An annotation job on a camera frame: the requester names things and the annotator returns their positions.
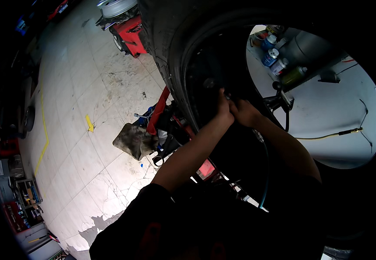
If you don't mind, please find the person's right hand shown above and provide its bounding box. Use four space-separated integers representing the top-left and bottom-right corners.
229 99 263 128

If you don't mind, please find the person's left hand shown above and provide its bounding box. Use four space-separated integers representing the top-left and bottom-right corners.
215 88 235 126

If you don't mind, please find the black knob lever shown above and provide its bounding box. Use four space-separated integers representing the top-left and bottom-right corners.
272 81 295 106

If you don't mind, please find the white spray can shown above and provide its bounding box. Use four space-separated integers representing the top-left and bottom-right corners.
269 58 289 76

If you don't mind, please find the blue can with silver lid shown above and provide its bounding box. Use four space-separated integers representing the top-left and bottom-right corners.
261 48 280 68

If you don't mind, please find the green spray can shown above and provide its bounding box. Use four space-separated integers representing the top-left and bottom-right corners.
280 66 308 86

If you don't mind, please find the blue can with white cap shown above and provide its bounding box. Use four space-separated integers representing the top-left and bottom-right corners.
261 34 278 51

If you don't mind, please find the large black tyre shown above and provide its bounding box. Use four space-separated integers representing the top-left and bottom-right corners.
137 0 376 252

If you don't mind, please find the grey metal tank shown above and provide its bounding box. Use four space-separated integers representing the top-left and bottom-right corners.
278 31 339 69

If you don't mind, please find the dirty grey rag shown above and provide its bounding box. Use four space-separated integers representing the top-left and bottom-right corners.
112 123 159 162

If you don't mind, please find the red tyre changer machine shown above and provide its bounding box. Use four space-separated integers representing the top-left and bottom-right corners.
95 12 148 59

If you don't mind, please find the person's body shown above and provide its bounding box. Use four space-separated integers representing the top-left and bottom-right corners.
89 175 326 260

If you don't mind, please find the silver wheel rim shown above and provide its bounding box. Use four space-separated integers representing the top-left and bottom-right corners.
97 0 138 19

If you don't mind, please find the red car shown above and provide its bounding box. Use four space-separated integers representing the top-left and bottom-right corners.
47 0 69 21

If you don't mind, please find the small black wheel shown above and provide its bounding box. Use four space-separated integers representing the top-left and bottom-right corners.
23 105 36 132

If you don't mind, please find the cluttered tool shelf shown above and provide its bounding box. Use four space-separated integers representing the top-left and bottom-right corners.
0 155 45 235

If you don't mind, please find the blue air hose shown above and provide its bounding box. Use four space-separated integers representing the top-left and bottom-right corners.
252 129 270 210

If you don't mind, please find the yellow air hose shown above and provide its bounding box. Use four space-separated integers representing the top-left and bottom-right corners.
295 127 364 141

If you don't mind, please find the black wall bracket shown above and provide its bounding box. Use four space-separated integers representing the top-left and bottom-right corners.
317 70 341 84

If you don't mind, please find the thin black cable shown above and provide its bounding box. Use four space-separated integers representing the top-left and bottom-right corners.
359 99 374 154

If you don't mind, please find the yellow handled tool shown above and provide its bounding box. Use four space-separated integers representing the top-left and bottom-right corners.
28 235 50 244

